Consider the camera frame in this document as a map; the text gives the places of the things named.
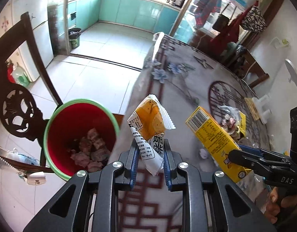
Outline blue white pouch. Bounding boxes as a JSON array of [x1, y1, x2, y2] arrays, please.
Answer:
[[6, 147, 40, 166]]

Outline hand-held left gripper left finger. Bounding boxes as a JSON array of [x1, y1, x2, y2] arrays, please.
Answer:
[[23, 147, 140, 232]]

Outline white green wall hook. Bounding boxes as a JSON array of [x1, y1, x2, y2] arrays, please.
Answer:
[[270, 37, 290, 47]]

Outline red hanging garment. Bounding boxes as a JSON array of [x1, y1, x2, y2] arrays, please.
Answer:
[[210, 12, 245, 44]]

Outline black white patterned bag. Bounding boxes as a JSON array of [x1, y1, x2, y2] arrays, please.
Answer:
[[241, 5, 267, 32]]

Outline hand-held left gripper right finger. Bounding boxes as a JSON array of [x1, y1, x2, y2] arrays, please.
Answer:
[[163, 139, 277, 232]]

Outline red bottle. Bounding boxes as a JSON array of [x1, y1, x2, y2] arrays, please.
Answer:
[[6, 60, 15, 83]]

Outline green detergent bottle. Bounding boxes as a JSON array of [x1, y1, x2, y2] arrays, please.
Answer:
[[12, 63, 30, 86]]

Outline white lamp head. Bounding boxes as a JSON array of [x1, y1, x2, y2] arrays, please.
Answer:
[[284, 58, 297, 91]]

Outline carved dark wooden chair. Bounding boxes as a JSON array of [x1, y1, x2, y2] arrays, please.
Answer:
[[0, 12, 64, 174]]

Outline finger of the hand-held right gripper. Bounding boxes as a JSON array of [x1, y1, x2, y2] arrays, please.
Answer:
[[237, 144, 289, 162], [228, 149, 294, 175]]

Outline clear yellow plastic bag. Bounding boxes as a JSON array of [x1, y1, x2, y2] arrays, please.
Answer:
[[217, 105, 247, 141]]

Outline plain dark wooden chair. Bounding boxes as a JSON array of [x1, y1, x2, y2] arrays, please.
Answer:
[[232, 45, 270, 89]]

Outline orange white snack packet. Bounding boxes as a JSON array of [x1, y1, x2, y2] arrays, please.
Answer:
[[127, 94, 176, 176]]

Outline heap of crumpled tissues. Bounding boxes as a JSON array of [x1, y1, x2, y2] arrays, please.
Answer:
[[68, 128, 111, 172]]

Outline checked hanging towel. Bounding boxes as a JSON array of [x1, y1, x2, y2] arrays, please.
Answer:
[[194, 0, 223, 29]]

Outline white plastic stand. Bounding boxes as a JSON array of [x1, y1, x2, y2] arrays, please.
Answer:
[[252, 94, 272, 124]]

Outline green black kitchen bin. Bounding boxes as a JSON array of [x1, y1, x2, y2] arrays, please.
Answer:
[[68, 28, 82, 49]]

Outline white refrigerator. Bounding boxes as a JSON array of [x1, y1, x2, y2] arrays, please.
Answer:
[[0, 0, 55, 83]]

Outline black shoulder bag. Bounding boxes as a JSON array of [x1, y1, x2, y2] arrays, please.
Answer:
[[212, 14, 230, 31]]

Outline yellow patterned booklet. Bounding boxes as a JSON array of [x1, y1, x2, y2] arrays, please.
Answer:
[[244, 97, 260, 120]]

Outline red bin with green rim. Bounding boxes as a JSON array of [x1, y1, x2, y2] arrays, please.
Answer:
[[43, 99, 120, 181]]

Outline teal lower kitchen cabinets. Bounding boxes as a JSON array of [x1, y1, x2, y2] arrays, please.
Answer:
[[66, 0, 181, 33]]

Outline yellow carton box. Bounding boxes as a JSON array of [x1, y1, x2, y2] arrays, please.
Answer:
[[185, 106, 253, 183]]

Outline person's right hand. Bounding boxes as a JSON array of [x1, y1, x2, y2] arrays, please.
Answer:
[[266, 187, 297, 225]]

